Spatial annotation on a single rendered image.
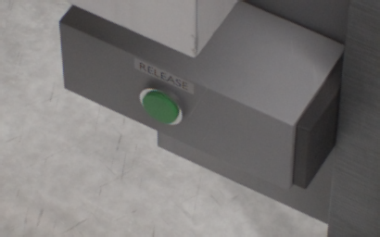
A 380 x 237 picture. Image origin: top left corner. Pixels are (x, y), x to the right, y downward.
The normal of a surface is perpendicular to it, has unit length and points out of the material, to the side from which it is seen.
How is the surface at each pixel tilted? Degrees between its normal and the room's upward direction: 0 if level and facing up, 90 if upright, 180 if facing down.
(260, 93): 0
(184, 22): 90
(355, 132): 90
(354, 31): 90
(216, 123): 90
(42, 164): 0
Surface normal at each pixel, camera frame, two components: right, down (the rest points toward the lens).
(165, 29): -0.50, 0.69
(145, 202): 0.00, -0.61
